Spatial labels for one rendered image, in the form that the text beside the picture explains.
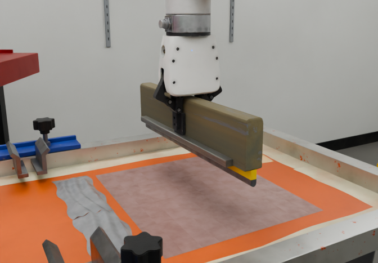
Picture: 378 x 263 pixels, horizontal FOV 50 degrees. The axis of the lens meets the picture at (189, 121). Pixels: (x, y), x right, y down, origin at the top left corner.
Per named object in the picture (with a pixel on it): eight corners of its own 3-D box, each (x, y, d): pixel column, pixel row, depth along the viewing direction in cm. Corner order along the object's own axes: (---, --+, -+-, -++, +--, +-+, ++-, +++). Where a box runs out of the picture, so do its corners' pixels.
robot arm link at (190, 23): (170, 14, 63) (170, 33, 63) (219, 14, 67) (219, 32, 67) (150, 14, 69) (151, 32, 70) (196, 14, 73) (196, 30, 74)
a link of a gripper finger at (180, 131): (168, 99, 68) (169, 138, 70) (185, 97, 70) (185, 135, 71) (160, 96, 71) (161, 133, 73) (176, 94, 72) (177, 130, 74)
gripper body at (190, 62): (170, 27, 63) (172, 99, 66) (226, 26, 68) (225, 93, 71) (151, 26, 70) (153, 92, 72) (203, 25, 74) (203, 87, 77)
